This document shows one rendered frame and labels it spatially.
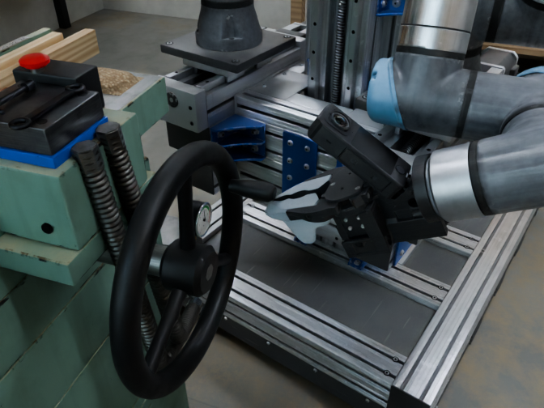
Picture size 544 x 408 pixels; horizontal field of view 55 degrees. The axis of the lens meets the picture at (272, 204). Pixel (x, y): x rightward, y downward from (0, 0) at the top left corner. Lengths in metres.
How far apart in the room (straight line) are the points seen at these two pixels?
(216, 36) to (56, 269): 0.74
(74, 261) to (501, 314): 1.44
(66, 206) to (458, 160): 0.37
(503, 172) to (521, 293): 1.38
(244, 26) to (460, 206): 0.77
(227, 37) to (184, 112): 0.19
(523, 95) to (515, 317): 1.26
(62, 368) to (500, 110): 0.62
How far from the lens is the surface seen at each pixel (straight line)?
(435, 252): 1.60
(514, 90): 0.60
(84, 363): 0.82
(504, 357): 1.67
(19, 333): 0.68
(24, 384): 0.73
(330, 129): 0.53
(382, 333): 1.34
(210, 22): 1.19
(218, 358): 1.54
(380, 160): 0.55
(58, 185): 0.51
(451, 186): 0.52
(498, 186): 0.51
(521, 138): 0.52
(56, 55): 0.89
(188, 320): 0.82
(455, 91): 0.59
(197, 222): 0.89
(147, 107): 0.81
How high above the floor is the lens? 1.22
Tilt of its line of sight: 36 degrees down
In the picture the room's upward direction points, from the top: straight up
